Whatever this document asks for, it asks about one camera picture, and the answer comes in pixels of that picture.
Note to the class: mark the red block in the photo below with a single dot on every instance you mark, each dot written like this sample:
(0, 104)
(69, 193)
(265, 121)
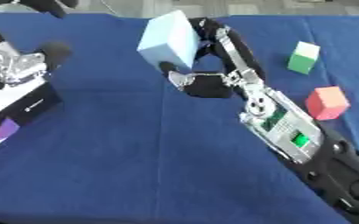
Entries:
(326, 103)

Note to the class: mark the black chair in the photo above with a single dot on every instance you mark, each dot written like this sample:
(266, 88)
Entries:
(50, 5)

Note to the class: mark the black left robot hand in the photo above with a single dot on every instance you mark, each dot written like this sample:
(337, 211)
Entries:
(55, 54)

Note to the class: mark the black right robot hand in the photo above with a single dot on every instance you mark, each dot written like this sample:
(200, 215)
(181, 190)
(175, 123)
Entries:
(208, 86)

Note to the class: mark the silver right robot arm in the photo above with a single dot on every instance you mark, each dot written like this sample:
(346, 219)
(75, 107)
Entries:
(284, 125)

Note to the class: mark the green and white block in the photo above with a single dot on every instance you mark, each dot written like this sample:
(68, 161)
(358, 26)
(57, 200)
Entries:
(302, 61)

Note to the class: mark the light blue block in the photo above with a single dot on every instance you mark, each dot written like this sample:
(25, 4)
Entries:
(167, 40)

